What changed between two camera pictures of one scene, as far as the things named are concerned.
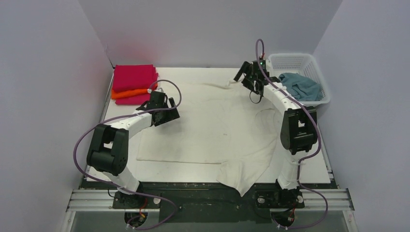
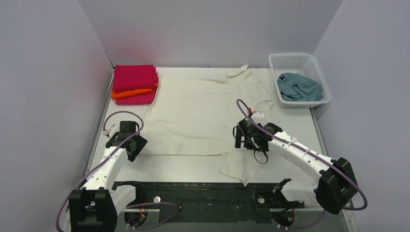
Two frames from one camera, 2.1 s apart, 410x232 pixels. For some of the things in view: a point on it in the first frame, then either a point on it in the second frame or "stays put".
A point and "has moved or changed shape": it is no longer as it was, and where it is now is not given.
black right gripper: (245, 74) -> (239, 136)
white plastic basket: (303, 64) stays put
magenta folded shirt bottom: (139, 100) stays put
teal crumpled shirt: (303, 88) stays put
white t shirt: (219, 123) has moved or changed shape
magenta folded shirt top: (127, 77) stays put
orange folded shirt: (115, 94) stays put
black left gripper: (168, 113) -> (136, 147)
